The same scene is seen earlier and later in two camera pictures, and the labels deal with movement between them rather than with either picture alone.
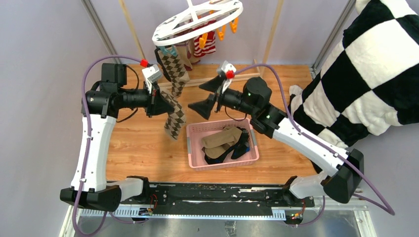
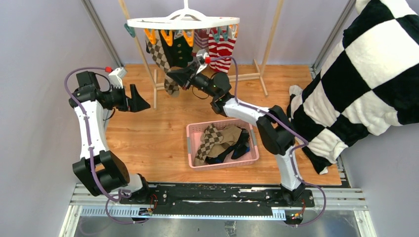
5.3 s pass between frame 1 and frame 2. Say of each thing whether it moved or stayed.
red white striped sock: moved
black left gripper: moved
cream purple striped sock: moved
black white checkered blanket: stayed
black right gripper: moved
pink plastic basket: stayed
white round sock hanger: moved
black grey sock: stayed
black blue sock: stayed
